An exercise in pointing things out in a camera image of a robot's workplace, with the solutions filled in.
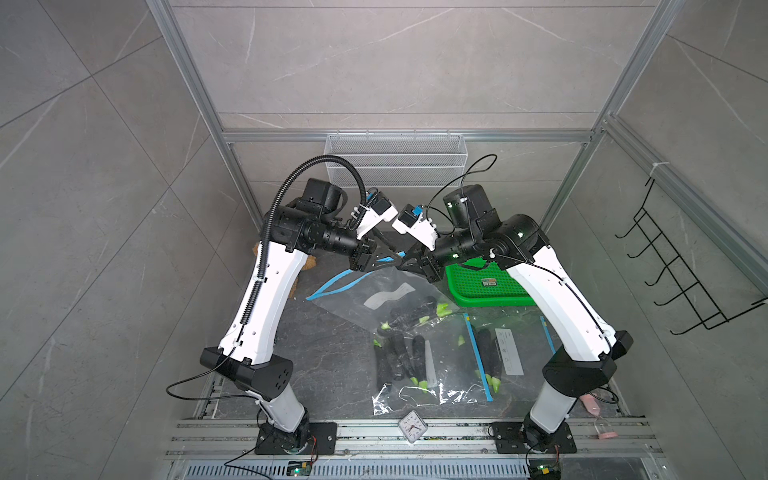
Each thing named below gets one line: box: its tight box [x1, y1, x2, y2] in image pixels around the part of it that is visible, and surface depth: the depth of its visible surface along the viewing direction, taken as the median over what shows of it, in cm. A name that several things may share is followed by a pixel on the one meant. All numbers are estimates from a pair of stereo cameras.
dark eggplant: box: [475, 328, 503, 394], surface depth 86 cm
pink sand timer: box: [580, 394, 619, 440], surface depth 76 cm
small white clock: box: [398, 410, 428, 443], surface depth 76 cm
